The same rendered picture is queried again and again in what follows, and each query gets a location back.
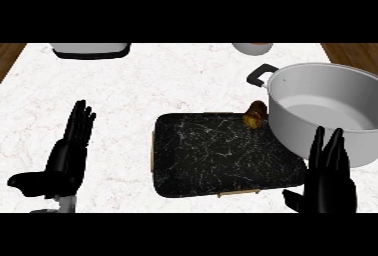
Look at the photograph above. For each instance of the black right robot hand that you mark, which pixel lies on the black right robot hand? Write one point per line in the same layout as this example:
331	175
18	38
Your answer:
328	186

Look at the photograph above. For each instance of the white and black appliance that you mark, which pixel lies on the white and black appliance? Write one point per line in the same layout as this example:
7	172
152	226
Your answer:
90	50

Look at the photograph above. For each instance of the brown sweet potato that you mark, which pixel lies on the brown sweet potato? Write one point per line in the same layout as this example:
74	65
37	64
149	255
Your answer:
255	115

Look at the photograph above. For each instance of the large grey pot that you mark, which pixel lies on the large grey pot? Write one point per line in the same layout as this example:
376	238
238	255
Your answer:
319	106

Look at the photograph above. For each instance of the black marble tray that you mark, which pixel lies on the black marble tray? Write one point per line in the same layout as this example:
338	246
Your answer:
221	156

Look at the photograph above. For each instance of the small white cup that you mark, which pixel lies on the small white cup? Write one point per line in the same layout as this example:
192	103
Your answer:
252	48

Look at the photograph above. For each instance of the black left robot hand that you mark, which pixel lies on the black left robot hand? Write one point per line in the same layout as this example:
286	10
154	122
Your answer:
66	160

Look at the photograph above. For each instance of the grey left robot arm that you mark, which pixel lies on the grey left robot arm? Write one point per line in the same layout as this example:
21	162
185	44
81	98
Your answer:
60	204

